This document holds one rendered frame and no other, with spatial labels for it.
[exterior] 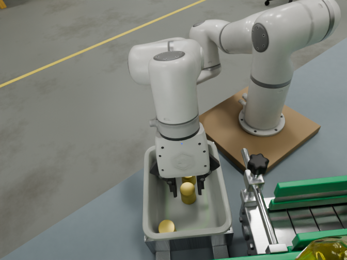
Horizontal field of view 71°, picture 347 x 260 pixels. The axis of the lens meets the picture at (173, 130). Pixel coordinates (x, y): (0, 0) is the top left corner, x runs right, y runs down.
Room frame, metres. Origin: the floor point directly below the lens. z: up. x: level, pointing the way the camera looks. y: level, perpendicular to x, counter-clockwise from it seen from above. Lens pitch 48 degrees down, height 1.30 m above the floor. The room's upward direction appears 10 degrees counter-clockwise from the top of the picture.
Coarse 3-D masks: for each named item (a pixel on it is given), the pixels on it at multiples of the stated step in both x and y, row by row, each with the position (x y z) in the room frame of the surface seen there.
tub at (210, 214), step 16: (208, 144) 0.35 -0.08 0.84; (144, 160) 0.34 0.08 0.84; (144, 176) 0.29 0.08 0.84; (208, 176) 0.31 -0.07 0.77; (144, 192) 0.26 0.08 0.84; (160, 192) 0.29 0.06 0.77; (208, 192) 0.26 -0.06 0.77; (224, 192) 0.22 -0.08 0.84; (144, 208) 0.22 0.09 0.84; (160, 208) 0.25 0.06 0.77; (176, 208) 0.24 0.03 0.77; (192, 208) 0.23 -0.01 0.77; (208, 208) 0.23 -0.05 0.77; (224, 208) 0.19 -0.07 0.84; (144, 224) 0.19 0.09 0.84; (176, 224) 0.20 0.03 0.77; (192, 224) 0.20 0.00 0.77; (208, 224) 0.19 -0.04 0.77; (224, 224) 0.16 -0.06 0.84; (160, 240) 0.16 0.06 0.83
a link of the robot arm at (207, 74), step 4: (220, 64) 0.65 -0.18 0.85; (208, 68) 0.63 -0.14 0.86; (212, 68) 0.62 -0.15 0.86; (216, 68) 0.63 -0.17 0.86; (220, 68) 0.64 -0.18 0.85; (204, 72) 0.61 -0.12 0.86; (208, 72) 0.61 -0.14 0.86; (212, 72) 0.61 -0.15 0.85; (216, 72) 0.62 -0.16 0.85; (200, 76) 0.58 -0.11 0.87; (204, 76) 0.59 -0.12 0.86; (208, 76) 0.59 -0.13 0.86; (212, 76) 0.60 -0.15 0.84; (200, 80) 0.57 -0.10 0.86; (204, 80) 0.58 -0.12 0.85
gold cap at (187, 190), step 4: (184, 184) 0.27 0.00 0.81; (188, 184) 0.27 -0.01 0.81; (192, 184) 0.27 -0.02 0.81; (180, 188) 0.26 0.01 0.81; (184, 188) 0.26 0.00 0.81; (188, 188) 0.26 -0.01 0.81; (192, 188) 0.26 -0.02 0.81; (180, 192) 0.26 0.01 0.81; (184, 192) 0.25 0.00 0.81; (188, 192) 0.25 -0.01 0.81; (192, 192) 0.25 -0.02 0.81; (184, 196) 0.25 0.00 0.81; (188, 196) 0.24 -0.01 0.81; (192, 196) 0.25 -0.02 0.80; (184, 200) 0.25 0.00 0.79; (188, 200) 0.24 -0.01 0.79; (192, 200) 0.25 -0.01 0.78; (188, 204) 0.24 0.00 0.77
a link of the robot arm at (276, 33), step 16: (304, 0) 0.48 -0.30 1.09; (320, 0) 0.47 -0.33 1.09; (272, 16) 0.44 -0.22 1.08; (288, 16) 0.43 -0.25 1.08; (304, 16) 0.43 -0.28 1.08; (320, 16) 0.43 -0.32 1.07; (256, 32) 0.45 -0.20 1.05; (272, 32) 0.42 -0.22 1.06; (288, 32) 0.41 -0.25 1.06; (304, 32) 0.42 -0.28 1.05; (320, 32) 0.43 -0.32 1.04; (256, 48) 0.45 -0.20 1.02; (272, 48) 0.41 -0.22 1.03; (288, 48) 0.41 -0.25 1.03; (256, 64) 0.44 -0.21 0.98; (272, 64) 0.41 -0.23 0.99; (288, 64) 0.41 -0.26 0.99; (256, 80) 0.44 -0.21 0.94; (272, 80) 0.41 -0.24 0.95; (288, 80) 0.41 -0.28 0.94
